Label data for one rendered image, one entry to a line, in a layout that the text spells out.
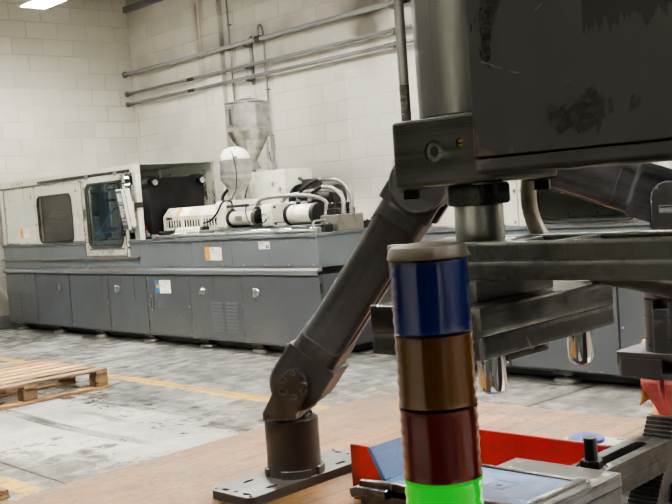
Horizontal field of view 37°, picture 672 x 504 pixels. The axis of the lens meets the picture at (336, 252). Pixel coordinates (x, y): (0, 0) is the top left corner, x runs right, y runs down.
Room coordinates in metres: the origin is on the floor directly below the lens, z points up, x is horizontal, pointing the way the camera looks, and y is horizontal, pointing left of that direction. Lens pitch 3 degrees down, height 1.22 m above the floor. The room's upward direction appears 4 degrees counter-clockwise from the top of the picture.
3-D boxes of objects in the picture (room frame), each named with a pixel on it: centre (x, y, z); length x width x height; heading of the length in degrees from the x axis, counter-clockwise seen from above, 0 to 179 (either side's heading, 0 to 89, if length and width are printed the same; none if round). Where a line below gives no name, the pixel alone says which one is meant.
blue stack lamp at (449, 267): (0.48, -0.04, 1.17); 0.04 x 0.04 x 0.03
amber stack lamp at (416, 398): (0.48, -0.04, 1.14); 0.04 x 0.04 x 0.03
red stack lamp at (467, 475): (0.48, -0.04, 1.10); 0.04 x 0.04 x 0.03
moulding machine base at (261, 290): (9.96, 1.63, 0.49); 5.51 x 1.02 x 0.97; 42
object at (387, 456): (0.80, -0.09, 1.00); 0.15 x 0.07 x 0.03; 46
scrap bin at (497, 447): (1.02, -0.13, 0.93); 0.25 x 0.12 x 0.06; 46
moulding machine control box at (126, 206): (9.49, 1.90, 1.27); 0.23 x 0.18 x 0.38; 132
